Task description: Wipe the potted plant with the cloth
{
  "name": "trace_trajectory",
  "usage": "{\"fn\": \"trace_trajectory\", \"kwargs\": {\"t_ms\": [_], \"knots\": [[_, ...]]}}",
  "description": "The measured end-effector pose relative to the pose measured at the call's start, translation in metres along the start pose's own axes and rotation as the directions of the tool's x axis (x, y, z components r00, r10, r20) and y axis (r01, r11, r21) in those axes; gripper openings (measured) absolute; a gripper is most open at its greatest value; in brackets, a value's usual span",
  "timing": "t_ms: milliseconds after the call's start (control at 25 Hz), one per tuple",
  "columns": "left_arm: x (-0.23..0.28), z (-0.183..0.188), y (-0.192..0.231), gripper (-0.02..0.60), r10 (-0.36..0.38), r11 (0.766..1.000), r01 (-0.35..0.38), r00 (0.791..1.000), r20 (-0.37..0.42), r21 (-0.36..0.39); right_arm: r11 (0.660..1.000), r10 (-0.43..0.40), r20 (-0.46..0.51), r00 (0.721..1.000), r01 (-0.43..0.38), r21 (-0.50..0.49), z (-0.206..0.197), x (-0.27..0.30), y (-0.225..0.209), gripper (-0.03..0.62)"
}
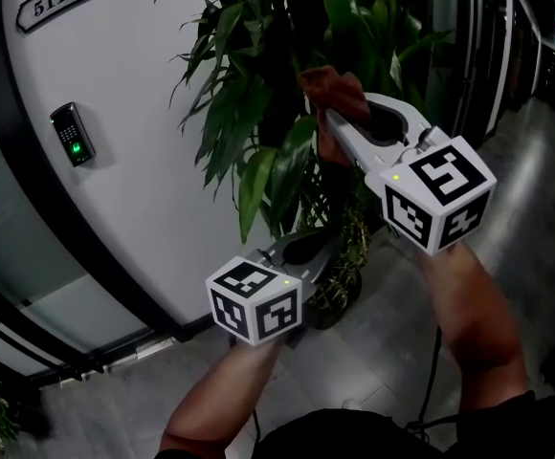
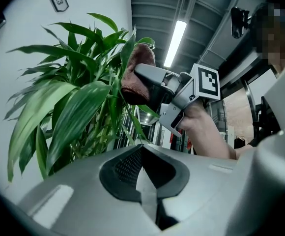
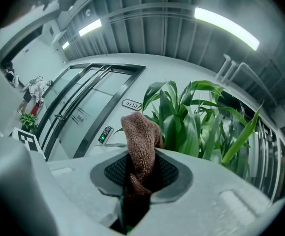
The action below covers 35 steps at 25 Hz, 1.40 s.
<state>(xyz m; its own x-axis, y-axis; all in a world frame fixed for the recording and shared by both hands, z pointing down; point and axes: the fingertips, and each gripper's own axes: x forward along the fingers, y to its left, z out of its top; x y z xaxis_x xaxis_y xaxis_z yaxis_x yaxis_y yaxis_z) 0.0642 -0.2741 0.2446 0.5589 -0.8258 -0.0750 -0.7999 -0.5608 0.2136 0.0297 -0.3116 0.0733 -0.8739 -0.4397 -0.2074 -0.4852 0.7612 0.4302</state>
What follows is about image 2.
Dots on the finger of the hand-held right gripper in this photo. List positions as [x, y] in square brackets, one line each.
[159, 97]
[150, 72]

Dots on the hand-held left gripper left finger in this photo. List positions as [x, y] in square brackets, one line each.
[78, 200]

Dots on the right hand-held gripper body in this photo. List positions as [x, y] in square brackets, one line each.
[186, 92]

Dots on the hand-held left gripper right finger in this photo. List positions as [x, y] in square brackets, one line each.
[218, 193]

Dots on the reddish-brown cleaning cloth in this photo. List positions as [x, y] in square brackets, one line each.
[135, 92]

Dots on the tall green leafy plant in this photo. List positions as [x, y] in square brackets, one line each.
[66, 112]

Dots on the person's right forearm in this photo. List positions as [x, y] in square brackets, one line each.
[206, 136]

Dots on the long ceiling light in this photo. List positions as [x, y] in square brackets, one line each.
[175, 42]

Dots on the person's head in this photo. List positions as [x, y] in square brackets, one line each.
[277, 33]

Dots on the black head camera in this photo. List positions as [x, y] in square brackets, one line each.
[238, 22]

